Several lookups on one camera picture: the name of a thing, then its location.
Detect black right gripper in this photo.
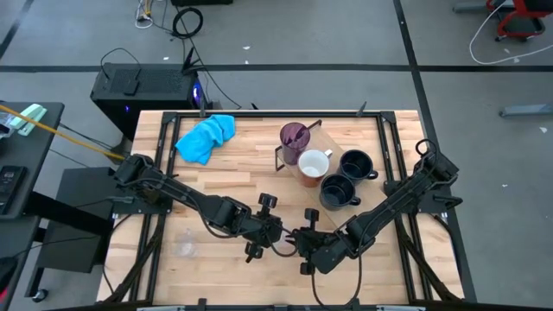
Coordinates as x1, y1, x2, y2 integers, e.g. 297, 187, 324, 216
284, 207, 346, 276

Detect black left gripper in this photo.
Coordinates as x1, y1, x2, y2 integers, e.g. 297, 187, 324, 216
244, 193, 297, 264

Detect dark blue speckled mug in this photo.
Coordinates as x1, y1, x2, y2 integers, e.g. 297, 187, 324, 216
338, 149, 379, 187
319, 173, 362, 212

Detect orange mug white inside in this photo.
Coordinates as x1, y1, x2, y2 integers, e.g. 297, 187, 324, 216
296, 149, 334, 189

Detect translucent purple tumbler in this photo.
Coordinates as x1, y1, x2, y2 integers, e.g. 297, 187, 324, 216
279, 122, 312, 167

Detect wooden drying rack board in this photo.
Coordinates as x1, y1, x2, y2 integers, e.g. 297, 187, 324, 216
274, 119, 390, 230

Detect blue cloth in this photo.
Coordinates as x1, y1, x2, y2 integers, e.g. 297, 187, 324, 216
175, 113, 237, 167

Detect black computer tower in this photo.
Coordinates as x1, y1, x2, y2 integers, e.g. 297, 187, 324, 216
89, 62, 205, 140

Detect black wifi antenna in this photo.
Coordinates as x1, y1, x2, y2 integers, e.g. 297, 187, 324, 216
181, 46, 204, 75

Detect black box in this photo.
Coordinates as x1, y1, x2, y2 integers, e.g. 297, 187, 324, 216
170, 0, 234, 7

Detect grey metal floor bar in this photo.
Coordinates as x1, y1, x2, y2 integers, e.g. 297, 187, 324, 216
499, 103, 553, 118
452, 0, 489, 13

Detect black side desk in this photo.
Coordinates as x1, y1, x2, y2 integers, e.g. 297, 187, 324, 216
0, 101, 66, 311

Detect smartphone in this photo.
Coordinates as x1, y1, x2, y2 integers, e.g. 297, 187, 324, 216
0, 165, 28, 216

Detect mint green stapler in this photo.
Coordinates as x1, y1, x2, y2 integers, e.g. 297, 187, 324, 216
8, 103, 48, 137

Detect black aluminium table frame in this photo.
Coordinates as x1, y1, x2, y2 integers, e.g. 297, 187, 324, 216
102, 110, 467, 311

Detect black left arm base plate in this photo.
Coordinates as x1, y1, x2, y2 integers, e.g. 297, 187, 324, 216
112, 180, 176, 216

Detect black cable coil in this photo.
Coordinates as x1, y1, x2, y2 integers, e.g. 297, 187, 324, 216
171, 7, 205, 40

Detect yellow strap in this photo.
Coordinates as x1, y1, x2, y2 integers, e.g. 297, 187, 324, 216
0, 103, 127, 162

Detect white cable bundle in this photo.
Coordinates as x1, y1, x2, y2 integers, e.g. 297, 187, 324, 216
134, 0, 155, 29

